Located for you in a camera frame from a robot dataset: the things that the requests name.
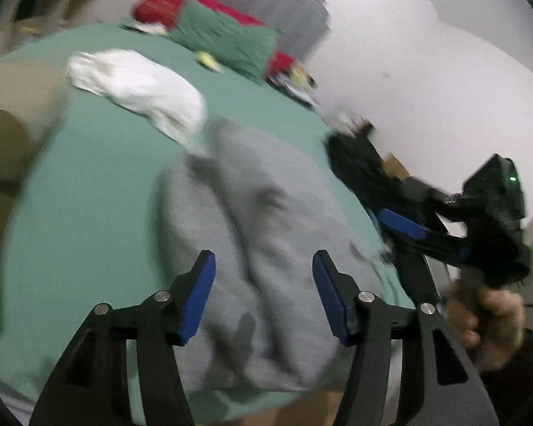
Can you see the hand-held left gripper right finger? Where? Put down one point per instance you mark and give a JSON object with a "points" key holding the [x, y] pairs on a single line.
{"points": [[331, 297]]}

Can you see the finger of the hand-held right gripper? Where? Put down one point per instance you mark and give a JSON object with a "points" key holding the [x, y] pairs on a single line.
{"points": [[415, 270], [402, 222]]}

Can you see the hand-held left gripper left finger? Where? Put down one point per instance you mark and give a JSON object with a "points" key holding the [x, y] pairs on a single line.
{"points": [[200, 297]]}

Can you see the grey sweatshirt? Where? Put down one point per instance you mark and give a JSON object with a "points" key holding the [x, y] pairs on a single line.
{"points": [[271, 239]]}

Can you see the person's right forearm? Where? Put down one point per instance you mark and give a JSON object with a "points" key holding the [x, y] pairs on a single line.
{"points": [[519, 386]]}

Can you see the black clothes pile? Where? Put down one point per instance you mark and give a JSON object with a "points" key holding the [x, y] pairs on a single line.
{"points": [[359, 168]]}

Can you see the person's right hand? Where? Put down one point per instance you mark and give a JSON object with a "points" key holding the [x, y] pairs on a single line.
{"points": [[497, 324]]}

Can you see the cardboard box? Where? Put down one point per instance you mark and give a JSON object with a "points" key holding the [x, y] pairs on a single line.
{"points": [[396, 165]]}

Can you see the bed with green sheet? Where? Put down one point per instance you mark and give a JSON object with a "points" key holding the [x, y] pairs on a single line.
{"points": [[97, 177]]}

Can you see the white cloth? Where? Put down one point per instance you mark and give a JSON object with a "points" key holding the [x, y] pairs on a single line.
{"points": [[142, 84]]}

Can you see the yellow-green small cloth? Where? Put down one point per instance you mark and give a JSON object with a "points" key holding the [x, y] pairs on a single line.
{"points": [[208, 60]]}

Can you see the olive and beige garment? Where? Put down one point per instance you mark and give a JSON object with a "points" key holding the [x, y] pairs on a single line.
{"points": [[9, 151]]}

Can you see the grey padded headboard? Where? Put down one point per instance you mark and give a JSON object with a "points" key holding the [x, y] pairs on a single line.
{"points": [[288, 9]]}

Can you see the green pillow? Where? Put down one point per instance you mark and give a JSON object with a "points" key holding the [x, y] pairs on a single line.
{"points": [[231, 37]]}

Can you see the white paper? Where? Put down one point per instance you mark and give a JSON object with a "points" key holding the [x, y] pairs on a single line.
{"points": [[149, 29]]}

